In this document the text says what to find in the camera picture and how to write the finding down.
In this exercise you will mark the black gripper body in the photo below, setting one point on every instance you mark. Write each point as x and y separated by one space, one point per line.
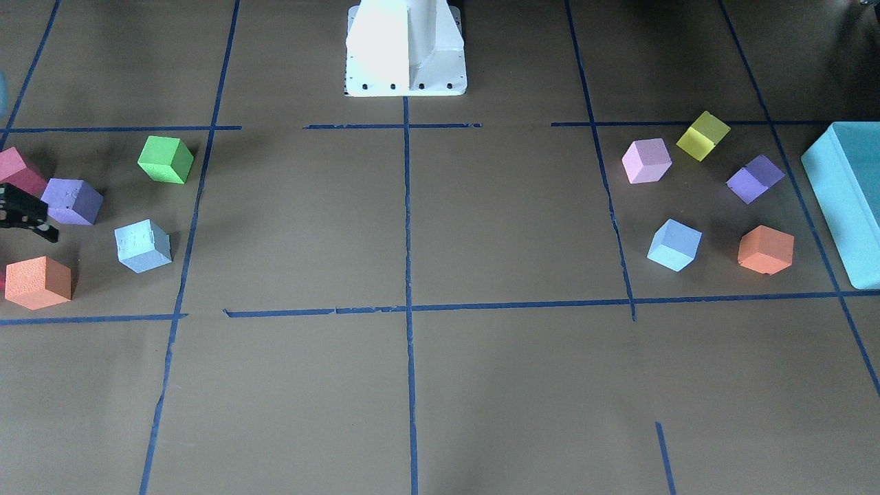
19 210

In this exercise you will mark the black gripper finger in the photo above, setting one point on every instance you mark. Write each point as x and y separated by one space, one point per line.
45 231

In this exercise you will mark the light blue block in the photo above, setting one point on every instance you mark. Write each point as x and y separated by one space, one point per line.
142 246
674 245

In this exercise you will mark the dark red foam block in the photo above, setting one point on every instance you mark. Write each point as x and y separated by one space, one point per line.
19 171

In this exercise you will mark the purple foam block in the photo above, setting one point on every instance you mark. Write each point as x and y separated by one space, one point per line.
755 178
72 201

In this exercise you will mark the orange foam block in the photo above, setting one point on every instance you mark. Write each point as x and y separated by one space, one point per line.
766 250
38 283

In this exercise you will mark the green foam block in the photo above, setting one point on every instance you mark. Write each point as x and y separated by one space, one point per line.
166 159

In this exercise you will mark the pink foam block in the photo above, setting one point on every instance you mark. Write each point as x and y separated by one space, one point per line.
646 160

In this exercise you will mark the yellow foam block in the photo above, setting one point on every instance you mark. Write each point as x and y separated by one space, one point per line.
703 136

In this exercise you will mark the teal plastic bin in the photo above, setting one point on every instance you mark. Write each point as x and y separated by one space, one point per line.
843 168

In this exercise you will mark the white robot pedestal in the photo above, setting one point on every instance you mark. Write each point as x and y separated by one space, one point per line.
405 48

